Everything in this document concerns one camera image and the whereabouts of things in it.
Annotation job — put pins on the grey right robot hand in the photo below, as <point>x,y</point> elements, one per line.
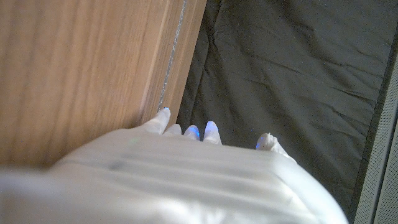
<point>171,186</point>

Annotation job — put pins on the grey tape outline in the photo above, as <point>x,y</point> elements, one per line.
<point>172,56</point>

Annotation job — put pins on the black backdrop curtain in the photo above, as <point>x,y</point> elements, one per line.
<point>295,62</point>

